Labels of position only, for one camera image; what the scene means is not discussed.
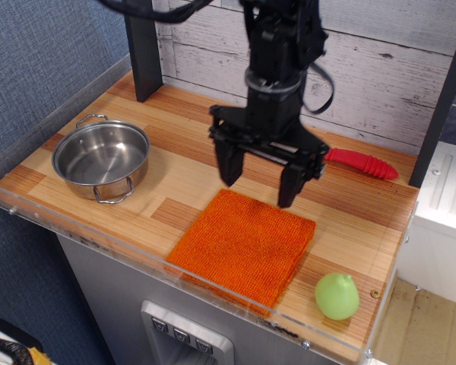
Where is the black and yellow object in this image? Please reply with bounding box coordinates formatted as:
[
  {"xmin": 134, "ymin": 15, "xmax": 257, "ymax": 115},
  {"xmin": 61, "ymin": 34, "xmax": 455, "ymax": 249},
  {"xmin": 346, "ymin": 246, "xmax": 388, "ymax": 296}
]
[{"xmin": 0, "ymin": 319, "xmax": 54, "ymax": 364}]

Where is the right black frame post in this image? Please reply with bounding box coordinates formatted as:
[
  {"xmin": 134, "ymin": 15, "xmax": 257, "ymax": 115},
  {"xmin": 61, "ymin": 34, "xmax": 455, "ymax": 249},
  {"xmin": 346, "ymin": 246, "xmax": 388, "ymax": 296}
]
[{"xmin": 408, "ymin": 49, "xmax": 456, "ymax": 188}]

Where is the clear acrylic table guard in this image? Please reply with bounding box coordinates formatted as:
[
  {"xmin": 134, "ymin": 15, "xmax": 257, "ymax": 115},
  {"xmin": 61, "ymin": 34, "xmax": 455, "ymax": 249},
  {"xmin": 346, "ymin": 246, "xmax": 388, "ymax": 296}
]
[{"xmin": 0, "ymin": 45, "xmax": 425, "ymax": 358}]

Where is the grey toy fridge cabinet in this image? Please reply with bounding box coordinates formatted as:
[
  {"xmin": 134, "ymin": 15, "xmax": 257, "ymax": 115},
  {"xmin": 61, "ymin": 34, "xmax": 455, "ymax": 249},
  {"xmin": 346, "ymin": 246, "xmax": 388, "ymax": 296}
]
[{"xmin": 55, "ymin": 232, "xmax": 350, "ymax": 365}]

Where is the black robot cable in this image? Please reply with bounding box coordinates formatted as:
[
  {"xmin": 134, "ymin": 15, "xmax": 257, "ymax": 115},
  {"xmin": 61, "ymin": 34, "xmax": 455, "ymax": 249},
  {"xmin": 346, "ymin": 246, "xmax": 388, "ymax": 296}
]
[{"xmin": 98, "ymin": 0, "xmax": 335, "ymax": 114}]

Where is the silver dispenser panel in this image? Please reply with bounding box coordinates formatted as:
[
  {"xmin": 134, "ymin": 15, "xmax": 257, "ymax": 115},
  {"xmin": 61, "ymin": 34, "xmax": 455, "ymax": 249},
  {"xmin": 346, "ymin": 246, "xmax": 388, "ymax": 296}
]
[{"xmin": 141, "ymin": 300, "xmax": 235, "ymax": 364}]

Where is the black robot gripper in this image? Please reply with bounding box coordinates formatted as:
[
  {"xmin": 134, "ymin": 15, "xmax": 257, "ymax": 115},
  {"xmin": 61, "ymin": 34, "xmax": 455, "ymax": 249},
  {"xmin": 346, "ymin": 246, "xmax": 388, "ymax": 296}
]
[{"xmin": 210, "ymin": 81, "xmax": 329, "ymax": 208}]

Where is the silver steel pot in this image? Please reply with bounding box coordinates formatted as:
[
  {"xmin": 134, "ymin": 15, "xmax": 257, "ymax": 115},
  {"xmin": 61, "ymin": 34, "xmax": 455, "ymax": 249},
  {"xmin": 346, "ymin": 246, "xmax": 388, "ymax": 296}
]
[{"xmin": 52, "ymin": 114, "xmax": 150, "ymax": 205}]

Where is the orange knitted cloth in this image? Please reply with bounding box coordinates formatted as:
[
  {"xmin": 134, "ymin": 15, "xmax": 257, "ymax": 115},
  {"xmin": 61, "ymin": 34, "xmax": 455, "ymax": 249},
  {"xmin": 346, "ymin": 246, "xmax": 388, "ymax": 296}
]
[{"xmin": 166, "ymin": 189, "xmax": 317, "ymax": 317}]

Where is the green plastic pear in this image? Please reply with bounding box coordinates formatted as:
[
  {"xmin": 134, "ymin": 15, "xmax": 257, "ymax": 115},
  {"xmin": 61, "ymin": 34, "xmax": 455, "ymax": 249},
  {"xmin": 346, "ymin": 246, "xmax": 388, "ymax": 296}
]
[{"xmin": 315, "ymin": 273, "xmax": 360, "ymax": 320}]

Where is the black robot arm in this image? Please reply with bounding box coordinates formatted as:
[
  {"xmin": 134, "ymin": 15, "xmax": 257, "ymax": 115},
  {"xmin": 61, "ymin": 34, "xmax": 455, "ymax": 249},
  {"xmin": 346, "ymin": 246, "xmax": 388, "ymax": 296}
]
[{"xmin": 210, "ymin": 1, "xmax": 329, "ymax": 208}]

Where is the red handled metal spoon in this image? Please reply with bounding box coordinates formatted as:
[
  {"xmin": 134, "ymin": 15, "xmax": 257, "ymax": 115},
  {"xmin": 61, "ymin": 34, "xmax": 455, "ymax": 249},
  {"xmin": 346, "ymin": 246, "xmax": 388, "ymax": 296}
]
[{"xmin": 325, "ymin": 148, "xmax": 399, "ymax": 180}]

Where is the white plastic appliance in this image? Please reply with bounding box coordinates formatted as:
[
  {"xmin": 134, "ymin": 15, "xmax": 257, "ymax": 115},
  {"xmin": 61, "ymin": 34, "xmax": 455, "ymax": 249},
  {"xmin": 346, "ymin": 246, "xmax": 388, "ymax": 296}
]
[{"xmin": 397, "ymin": 142, "xmax": 456, "ymax": 302}]

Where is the left black frame post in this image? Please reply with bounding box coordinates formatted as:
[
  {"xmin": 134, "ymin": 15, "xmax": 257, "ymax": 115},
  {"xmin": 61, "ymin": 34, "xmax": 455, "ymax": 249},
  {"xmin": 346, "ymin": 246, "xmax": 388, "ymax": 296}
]
[{"xmin": 125, "ymin": 15, "xmax": 163, "ymax": 103}]

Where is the black frame post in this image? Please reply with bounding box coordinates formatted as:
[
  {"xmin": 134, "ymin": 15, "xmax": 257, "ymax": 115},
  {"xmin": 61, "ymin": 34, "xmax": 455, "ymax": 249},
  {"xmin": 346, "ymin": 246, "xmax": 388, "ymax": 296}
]
[
  {"xmin": 408, "ymin": 49, "xmax": 456, "ymax": 188},
  {"xmin": 125, "ymin": 15, "xmax": 163, "ymax": 103}
]

